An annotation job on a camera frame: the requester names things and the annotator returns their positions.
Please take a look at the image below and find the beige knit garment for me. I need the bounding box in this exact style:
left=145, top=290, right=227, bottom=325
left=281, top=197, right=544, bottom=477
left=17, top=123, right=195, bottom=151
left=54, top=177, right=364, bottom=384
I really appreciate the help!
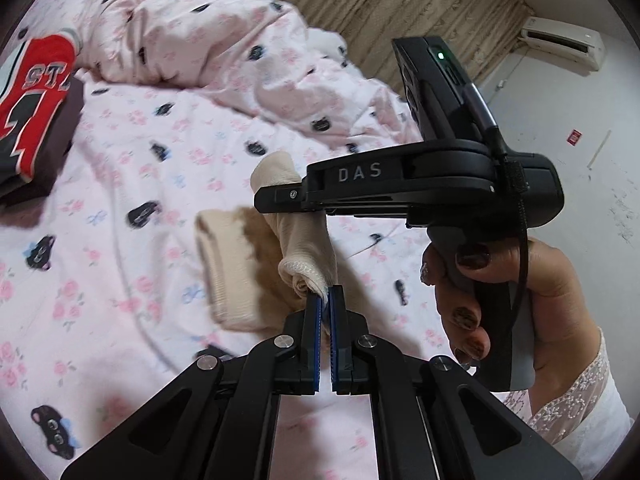
left=194, top=149, right=340, bottom=334

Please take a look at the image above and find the white lace sleeve forearm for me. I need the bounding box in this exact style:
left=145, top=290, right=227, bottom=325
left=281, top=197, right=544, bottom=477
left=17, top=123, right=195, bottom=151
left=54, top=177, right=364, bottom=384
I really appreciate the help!
left=503, top=339, right=634, bottom=479

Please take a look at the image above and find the right hand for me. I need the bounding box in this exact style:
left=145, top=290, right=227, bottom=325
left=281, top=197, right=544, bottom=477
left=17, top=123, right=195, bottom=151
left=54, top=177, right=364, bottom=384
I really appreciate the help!
left=418, top=236, right=601, bottom=403

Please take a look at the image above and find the beige striped curtain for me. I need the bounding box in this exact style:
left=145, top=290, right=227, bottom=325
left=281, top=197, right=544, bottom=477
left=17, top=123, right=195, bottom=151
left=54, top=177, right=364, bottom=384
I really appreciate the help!
left=283, top=0, right=534, bottom=91

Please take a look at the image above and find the pink cat print duvet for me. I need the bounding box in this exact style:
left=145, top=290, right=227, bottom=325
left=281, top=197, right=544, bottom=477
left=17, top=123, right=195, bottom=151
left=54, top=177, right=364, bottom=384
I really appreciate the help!
left=12, top=0, right=420, bottom=146

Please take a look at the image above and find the red black white jersey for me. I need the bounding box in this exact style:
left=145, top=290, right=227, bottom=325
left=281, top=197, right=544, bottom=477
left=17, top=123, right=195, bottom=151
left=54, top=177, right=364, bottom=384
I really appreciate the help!
left=1, top=29, right=79, bottom=183

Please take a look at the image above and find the white wall air conditioner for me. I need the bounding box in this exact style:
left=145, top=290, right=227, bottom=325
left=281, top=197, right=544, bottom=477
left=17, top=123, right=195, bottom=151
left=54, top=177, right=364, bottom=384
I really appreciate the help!
left=521, top=16, right=606, bottom=72

